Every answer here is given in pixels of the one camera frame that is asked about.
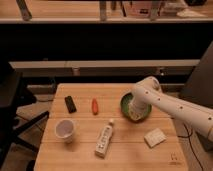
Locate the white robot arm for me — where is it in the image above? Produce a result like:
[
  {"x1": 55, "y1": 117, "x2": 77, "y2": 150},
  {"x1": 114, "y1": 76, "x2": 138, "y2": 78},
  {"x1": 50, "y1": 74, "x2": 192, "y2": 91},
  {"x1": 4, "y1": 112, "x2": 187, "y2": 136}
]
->
[{"x1": 128, "y1": 76, "x2": 213, "y2": 142}]

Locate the white paper cup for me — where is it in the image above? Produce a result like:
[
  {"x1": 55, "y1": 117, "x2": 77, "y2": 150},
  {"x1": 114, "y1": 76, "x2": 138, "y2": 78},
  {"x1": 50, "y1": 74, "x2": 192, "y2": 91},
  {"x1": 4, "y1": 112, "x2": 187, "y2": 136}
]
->
[{"x1": 55, "y1": 119, "x2": 75, "y2": 143}]

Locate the black rectangular block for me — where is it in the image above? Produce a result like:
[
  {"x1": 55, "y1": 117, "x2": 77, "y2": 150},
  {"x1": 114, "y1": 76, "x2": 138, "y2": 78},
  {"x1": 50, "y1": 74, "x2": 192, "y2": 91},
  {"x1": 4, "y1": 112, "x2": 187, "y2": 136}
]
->
[{"x1": 65, "y1": 96, "x2": 77, "y2": 113}]

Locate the orange carrot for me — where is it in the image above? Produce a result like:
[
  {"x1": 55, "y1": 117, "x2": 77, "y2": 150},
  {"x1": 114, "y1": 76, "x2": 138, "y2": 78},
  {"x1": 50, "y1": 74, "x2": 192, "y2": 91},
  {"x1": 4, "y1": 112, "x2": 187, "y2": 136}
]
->
[{"x1": 92, "y1": 98, "x2": 99, "y2": 115}]

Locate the wooden shelf rail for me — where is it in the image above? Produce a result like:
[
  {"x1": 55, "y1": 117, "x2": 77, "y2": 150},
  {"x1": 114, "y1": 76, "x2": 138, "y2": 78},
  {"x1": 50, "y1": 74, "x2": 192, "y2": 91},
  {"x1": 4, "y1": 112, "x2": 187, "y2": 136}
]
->
[{"x1": 11, "y1": 59, "x2": 200, "y2": 77}]

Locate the white plastic bottle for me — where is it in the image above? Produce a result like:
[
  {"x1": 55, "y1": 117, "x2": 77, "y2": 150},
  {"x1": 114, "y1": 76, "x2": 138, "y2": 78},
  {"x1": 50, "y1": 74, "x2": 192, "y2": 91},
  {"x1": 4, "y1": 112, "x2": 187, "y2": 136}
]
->
[{"x1": 95, "y1": 119, "x2": 114, "y2": 158}]

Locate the black office chair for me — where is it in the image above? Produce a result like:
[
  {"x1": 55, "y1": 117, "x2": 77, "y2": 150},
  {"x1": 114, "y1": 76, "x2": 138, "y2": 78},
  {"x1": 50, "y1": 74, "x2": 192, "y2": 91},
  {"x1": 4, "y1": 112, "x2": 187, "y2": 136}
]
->
[{"x1": 0, "y1": 61, "x2": 49, "y2": 169}]

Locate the white sponge block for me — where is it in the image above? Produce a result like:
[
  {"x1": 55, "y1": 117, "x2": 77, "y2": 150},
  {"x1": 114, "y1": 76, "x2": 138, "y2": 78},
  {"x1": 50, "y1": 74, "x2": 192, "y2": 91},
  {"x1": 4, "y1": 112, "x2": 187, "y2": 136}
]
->
[{"x1": 144, "y1": 128, "x2": 166, "y2": 148}]

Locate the green ceramic bowl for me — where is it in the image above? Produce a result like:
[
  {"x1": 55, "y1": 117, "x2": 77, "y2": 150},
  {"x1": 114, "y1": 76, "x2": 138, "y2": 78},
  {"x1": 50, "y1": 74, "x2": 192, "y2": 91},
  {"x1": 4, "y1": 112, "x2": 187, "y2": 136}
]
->
[{"x1": 120, "y1": 93, "x2": 152, "y2": 122}]

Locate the black cable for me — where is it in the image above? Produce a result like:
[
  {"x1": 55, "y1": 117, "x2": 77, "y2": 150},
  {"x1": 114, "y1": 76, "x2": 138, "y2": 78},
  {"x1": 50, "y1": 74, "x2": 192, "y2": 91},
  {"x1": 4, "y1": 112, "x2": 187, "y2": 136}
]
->
[{"x1": 176, "y1": 123, "x2": 204, "y2": 171}]

